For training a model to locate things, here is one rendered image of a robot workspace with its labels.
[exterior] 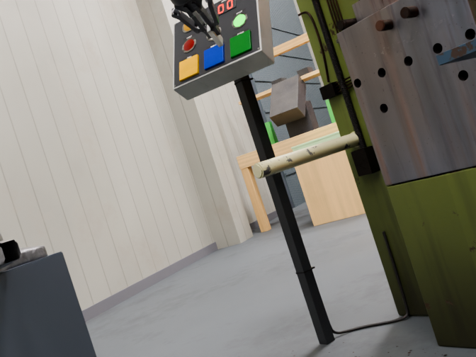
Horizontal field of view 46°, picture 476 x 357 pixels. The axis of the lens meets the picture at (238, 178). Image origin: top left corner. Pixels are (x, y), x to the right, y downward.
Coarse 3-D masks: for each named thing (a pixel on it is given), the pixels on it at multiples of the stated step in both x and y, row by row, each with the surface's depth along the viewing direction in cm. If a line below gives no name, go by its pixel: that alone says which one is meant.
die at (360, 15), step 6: (360, 0) 152; (366, 0) 151; (372, 0) 149; (378, 0) 148; (384, 0) 147; (390, 0) 145; (396, 0) 144; (354, 6) 154; (360, 6) 153; (366, 6) 151; (372, 6) 150; (378, 6) 148; (384, 6) 147; (354, 12) 155; (360, 12) 153; (366, 12) 152; (372, 12) 150; (360, 18) 154
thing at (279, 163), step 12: (324, 144) 171; (336, 144) 173; (348, 144) 177; (288, 156) 161; (300, 156) 164; (312, 156) 167; (324, 156) 171; (264, 168) 155; (276, 168) 158; (288, 168) 162
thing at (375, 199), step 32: (320, 0) 181; (352, 0) 171; (320, 32) 184; (320, 64) 187; (352, 96) 180; (352, 128) 184; (352, 160) 187; (384, 192) 180; (384, 224) 183; (384, 256) 187; (416, 288) 180
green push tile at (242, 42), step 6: (246, 30) 171; (234, 36) 173; (240, 36) 171; (246, 36) 170; (234, 42) 172; (240, 42) 170; (246, 42) 169; (234, 48) 171; (240, 48) 169; (246, 48) 168; (234, 54) 170; (240, 54) 169
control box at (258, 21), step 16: (224, 0) 183; (240, 0) 178; (256, 0) 174; (224, 16) 180; (256, 16) 171; (176, 32) 191; (192, 32) 186; (224, 32) 177; (240, 32) 173; (256, 32) 169; (176, 48) 188; (192, 48) 183; (208, 48) 179; (256, 48) 167; (272, 48) 173; (176, 64) 184; (224, 64) 172; (240, 64) 171; (256, 64) 171; (176, 80) 182; (192, 80) 178; (208, 80) 177; (224, 80) 178; (192, 96) 185
